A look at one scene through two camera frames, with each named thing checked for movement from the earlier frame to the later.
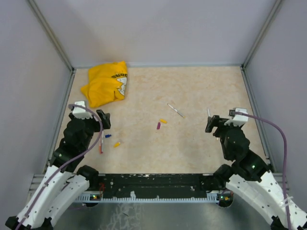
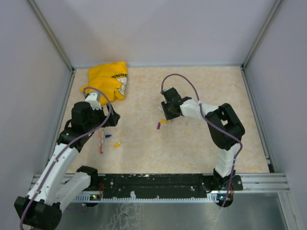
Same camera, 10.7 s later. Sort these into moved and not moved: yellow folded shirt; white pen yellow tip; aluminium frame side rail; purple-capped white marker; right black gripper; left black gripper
Moved: white pen yellow tip; left black gripper; right black gripper
Not moved: purple-capped white marker; aluminium frame side rail; yellow folded shirt
